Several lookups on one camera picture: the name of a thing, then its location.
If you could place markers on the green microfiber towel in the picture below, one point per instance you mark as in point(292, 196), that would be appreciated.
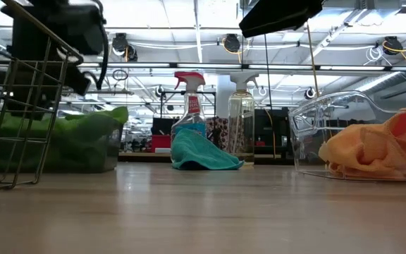
point(97, 123)
point(83, 155)

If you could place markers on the teal microfiber towel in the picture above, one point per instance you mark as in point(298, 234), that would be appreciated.
point(203, 151)

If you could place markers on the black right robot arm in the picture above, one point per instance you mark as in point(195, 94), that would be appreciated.
point(277, 17)

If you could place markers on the smoked grey plastic bin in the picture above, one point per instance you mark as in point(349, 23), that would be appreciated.
point(114, 155)

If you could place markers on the long ceiling light strip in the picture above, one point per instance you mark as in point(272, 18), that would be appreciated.
point(206, 65)

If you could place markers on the red box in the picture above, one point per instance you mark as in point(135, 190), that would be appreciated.
point(160, 143)

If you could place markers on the spray bottle red trigger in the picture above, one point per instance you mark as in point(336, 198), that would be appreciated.
point(193, 106)

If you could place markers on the white pillar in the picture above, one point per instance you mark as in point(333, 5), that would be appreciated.
point(224, 98)

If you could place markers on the patterned fabric box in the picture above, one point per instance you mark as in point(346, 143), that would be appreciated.
point(220, 134)

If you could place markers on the spray bottle white trigger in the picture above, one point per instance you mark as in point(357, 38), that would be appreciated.
point(241, 120)

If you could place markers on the black computer tower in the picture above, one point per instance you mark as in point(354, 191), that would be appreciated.
point(280, 134)

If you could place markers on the clear plastic bin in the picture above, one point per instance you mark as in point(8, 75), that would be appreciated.
point(305, 141)

